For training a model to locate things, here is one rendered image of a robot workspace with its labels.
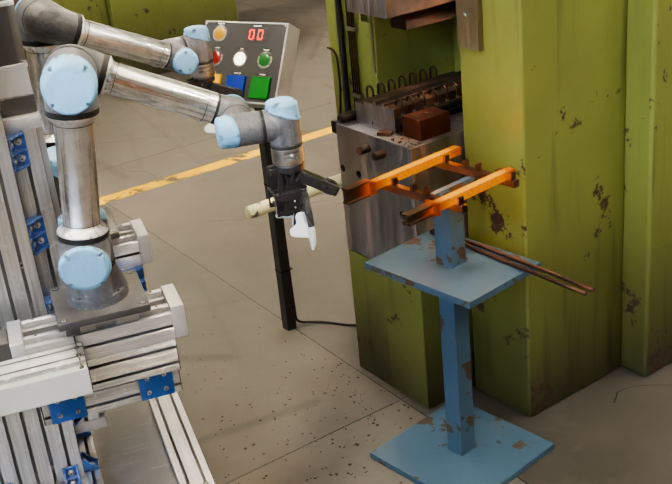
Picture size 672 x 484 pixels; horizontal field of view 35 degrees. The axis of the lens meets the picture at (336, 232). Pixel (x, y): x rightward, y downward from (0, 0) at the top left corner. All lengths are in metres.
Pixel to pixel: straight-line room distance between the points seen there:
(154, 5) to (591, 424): 5.28
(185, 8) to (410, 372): 4.91
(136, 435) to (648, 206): 1.72
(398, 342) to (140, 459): 0.95
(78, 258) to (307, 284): 2.10
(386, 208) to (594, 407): 0.94
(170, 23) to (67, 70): 5.66
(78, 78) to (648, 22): 1.70
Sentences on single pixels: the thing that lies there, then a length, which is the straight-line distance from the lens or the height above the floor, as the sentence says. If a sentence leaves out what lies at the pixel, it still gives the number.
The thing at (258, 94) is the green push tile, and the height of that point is 0.99.
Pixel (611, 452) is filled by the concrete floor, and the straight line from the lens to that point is 3.36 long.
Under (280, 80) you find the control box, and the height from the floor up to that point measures 1.03.
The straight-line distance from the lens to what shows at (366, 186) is 2.85.
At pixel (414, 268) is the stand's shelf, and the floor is 0.66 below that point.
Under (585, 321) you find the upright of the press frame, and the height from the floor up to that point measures 0.25.
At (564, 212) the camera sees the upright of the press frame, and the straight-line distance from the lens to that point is 3.27.
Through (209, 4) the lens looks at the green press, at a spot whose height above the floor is 0.43.
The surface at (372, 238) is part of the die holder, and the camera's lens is 3.44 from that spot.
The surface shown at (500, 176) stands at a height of 0.93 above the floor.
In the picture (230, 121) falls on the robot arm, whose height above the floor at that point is 1.26.
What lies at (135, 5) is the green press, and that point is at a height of 0.53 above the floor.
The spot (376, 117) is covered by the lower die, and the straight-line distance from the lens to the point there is 3.33.
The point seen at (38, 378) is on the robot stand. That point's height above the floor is 0.73.
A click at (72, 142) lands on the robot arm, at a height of 1.28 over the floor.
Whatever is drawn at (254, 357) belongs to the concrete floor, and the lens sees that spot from 3.94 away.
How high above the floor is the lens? 1.97
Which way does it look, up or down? 24 degrees down
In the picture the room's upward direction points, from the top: 6 degrees counter-clockwise
